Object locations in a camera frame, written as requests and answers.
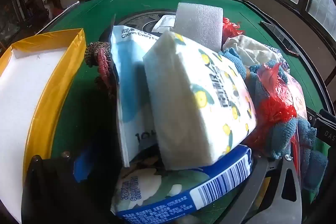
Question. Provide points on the blue floral tissue pack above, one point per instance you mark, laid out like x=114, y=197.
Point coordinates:
x=157, y=187

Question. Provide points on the white foam block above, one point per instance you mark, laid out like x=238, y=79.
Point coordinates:
x=199, y=24

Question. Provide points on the blue terry towel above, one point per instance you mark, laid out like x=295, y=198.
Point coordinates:
x=313, y=161

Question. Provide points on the red plastic bag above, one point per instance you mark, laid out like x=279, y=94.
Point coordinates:
x=273, y=108
x=231, y=27

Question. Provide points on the round table centre console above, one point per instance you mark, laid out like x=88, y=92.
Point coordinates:
x=139, y=22

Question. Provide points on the lemon print tissue pack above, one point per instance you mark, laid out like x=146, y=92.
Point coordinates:
x=189, y=98

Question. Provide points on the yellow cardboard box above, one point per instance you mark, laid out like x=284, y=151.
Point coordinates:
x=26, y=82

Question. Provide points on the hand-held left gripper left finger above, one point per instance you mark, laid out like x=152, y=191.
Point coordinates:
x=81, y=164

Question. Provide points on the light blue terry cloth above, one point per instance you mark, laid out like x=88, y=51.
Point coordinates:
x=282, y=132

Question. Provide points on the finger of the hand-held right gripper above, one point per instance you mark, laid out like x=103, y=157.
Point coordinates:
x=313, y=117

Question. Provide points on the white cloth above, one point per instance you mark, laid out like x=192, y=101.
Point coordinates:
x=252, y=50

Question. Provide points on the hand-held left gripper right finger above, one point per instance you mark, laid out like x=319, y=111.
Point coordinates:
x=258, y=174

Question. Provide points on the white blue wet wipes pack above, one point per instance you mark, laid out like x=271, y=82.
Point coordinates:
x=128, y=77

